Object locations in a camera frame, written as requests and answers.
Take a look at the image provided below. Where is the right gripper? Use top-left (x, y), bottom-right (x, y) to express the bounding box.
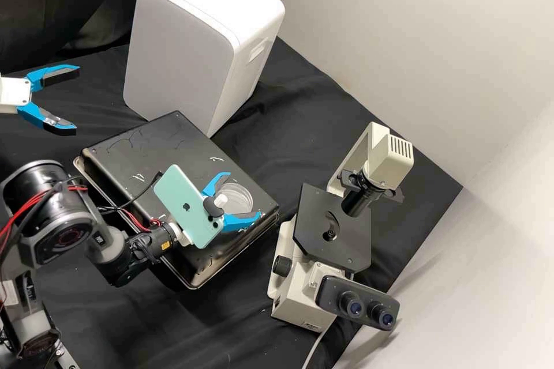
top-left (169, 172), bottom-right (266, 247)

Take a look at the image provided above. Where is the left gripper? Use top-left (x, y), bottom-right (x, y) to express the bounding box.
top-left (0, 64), bottom-right (81, 136)

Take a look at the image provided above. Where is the petri dish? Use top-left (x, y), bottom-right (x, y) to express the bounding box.
top-left (218, 182), bottom-right (253, 217)

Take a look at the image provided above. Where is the cream microscope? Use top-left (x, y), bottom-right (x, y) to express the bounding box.
top-left (266, 121), bottom-right (416, 335)

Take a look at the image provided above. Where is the black tray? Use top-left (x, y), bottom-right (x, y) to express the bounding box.
top-left (72, 110), bottom-right (280, 292)

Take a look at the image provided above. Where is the white box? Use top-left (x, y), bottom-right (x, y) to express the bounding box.
top-left (122, 0), bottom-right (286, 139)

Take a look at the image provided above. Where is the right wrist camera phone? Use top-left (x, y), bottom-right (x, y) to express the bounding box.
top-left (153, 164), bottom-right (231, 250)

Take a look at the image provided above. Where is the black cable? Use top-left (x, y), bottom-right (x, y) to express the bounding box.
top-left (96, 170), bottom-right (164, 232)

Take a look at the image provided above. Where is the white cable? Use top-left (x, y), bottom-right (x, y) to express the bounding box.
top-left (302, 326), bottom-right (331, 369)

